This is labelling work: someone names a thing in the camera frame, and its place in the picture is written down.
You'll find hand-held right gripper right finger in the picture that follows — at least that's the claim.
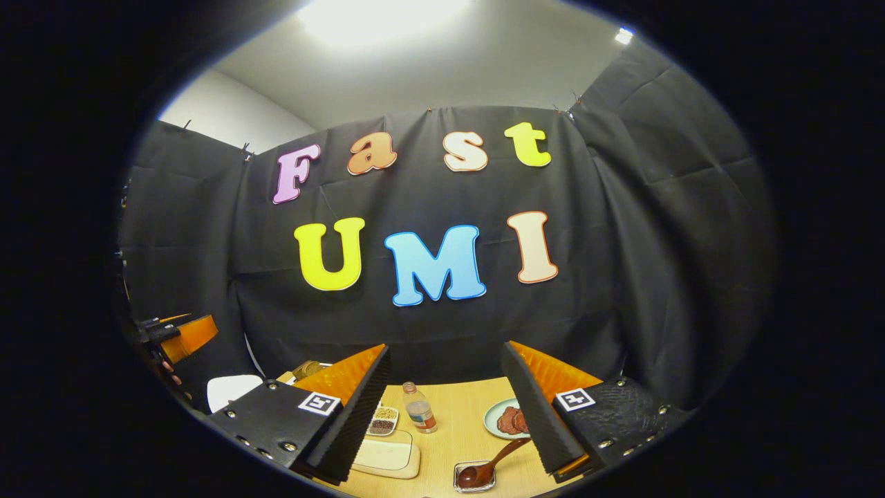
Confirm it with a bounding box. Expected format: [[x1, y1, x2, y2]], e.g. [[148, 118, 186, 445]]
[[501, 340, 689, 483]]

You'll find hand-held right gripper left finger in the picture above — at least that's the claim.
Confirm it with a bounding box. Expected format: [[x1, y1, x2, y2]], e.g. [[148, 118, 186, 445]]
[[206, 344, 393, 485]]

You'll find white rice cooker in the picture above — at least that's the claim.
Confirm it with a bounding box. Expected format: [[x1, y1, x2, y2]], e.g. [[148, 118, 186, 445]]
[[207, 375, 264, 414]]

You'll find brown wooden spoon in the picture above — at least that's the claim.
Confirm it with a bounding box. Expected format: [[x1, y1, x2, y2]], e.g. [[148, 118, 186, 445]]
[[456, 437, 532, 489]]

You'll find white divided bean dish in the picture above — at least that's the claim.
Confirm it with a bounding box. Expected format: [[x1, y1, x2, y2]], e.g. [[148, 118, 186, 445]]
[[366, 403, 400, 437]]

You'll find pale green plate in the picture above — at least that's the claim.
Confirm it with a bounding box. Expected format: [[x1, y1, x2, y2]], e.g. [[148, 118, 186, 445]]
[[483, 398, 532, 441]]

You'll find clear plastic water bottle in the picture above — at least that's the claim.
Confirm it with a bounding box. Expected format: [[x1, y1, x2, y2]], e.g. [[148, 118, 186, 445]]
[[402, 381, 438, 434]]

